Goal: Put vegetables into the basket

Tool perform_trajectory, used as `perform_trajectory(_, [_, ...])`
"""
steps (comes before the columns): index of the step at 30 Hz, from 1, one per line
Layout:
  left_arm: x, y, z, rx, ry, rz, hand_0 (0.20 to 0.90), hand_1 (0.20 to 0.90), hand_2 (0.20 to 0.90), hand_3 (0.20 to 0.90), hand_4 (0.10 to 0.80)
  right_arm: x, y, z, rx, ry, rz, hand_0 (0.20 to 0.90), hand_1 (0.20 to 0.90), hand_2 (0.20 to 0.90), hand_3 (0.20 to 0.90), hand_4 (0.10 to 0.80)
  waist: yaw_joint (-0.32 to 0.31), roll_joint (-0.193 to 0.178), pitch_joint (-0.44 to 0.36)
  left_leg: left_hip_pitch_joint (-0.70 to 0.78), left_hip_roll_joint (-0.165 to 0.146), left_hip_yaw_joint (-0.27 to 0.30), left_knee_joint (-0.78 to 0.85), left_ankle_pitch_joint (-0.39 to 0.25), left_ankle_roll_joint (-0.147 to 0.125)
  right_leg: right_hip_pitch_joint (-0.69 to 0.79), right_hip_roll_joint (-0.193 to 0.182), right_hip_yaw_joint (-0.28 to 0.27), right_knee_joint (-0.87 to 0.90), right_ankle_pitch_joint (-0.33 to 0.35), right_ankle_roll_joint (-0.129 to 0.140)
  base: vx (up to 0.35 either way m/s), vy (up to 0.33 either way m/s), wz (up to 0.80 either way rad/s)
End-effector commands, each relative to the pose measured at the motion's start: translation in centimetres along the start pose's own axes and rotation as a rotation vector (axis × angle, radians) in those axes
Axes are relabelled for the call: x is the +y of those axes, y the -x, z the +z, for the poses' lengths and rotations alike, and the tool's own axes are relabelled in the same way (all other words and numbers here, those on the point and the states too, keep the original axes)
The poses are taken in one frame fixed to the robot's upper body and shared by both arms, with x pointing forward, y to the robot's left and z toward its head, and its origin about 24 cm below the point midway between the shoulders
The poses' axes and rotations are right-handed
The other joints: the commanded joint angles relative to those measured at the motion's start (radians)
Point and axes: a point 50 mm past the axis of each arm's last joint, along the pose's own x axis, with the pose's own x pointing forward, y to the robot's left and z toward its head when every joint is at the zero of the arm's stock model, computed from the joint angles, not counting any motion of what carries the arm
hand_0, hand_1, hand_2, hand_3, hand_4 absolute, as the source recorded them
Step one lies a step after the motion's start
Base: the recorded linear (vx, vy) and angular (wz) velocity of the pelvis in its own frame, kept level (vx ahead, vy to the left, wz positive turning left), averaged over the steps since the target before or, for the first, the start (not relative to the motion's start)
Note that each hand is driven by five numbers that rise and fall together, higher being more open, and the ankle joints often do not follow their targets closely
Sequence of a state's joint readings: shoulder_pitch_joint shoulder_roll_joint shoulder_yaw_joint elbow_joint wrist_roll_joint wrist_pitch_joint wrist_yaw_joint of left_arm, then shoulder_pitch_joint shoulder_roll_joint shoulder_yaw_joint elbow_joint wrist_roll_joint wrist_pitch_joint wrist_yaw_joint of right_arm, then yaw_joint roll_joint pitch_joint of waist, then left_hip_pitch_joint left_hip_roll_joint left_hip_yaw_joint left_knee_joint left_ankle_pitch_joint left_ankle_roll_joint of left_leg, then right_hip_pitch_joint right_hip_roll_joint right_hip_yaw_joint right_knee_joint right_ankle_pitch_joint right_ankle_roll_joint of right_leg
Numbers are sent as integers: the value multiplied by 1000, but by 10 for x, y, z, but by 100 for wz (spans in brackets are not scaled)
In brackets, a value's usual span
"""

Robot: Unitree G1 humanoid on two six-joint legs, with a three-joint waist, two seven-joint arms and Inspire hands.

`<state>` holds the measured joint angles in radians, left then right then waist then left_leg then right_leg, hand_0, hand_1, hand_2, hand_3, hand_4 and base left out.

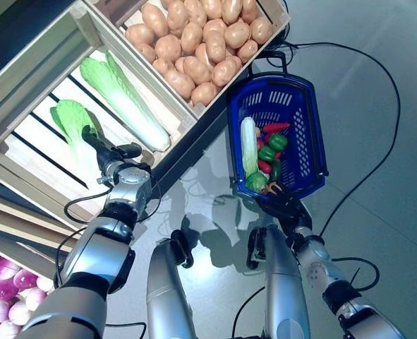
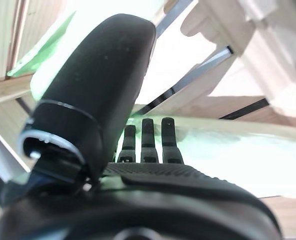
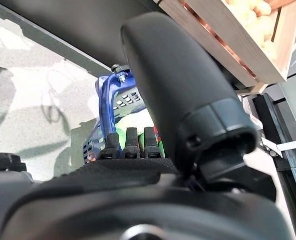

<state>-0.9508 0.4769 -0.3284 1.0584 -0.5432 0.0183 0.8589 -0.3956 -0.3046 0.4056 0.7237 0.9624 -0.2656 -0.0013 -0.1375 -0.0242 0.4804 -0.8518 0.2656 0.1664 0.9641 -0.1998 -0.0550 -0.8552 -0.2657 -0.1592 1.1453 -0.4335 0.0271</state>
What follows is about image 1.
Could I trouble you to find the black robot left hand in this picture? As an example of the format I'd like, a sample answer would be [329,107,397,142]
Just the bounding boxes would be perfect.
[81,124,143,171]

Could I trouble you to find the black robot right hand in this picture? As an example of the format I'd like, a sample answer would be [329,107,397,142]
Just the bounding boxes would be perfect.
[256,183,314,234]

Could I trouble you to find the green white napa cabbage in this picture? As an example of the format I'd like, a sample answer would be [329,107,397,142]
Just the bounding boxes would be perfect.
[49,99,99,170]
[239,117,261,179]
[79,51,172,153]

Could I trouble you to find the blue plastic shopping basket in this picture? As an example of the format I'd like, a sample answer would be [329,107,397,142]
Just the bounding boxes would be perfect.
[226,49,330,201]

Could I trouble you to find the dark green pepper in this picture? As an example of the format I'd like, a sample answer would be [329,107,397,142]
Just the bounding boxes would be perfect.
[270,160,283,182]

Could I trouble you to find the green bell pepper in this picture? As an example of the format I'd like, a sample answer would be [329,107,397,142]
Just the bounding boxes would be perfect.
[267,133,289,151]
[257,145,278,163]

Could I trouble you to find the silver robot right leg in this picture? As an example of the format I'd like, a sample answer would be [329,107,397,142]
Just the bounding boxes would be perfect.
[246,222,312,339]

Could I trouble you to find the silver robot leg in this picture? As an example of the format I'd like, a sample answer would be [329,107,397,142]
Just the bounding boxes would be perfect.
[246,222,312,339]
[146,228,198,339]

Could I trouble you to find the light wooden slatted crate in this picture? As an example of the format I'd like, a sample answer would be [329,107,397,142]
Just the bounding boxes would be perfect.
[83,0,292,119]
[0,0,199,227]

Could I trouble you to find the red chili pepper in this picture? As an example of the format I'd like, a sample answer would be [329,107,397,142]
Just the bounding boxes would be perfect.
[262,121,291,134]

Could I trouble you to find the brown potato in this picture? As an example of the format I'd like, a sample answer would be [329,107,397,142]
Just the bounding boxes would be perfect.
[182,55,212,85]
[224,21,251,49]
[154,34,183,61]
[181,21,204,54]
[137,42,157,64]
[164,69,196,102]
[236,39,259,64]
[191,81,219,107]
[205,30,227,64]
[211,58,243,88]
[152,58,174,75]

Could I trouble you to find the wooden tiered display stand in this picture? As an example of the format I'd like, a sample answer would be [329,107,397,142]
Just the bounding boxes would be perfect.
[0,0,294,276]

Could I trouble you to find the pile of purple-white turnips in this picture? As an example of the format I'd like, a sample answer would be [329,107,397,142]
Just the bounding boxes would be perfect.
[0,225,78,339]

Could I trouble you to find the silver robot left leg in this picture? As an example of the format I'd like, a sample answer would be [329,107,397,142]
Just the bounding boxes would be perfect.
[146,228,198,339]

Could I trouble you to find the purple white onion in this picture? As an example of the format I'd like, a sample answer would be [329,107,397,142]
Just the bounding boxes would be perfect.
[0,259,20,280]
[0,278,20,301]
[13,268,39,290]
[24,287,47,311]

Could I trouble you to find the long black floor cable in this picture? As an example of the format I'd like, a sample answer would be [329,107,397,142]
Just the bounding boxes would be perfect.
[264,41,402,238]

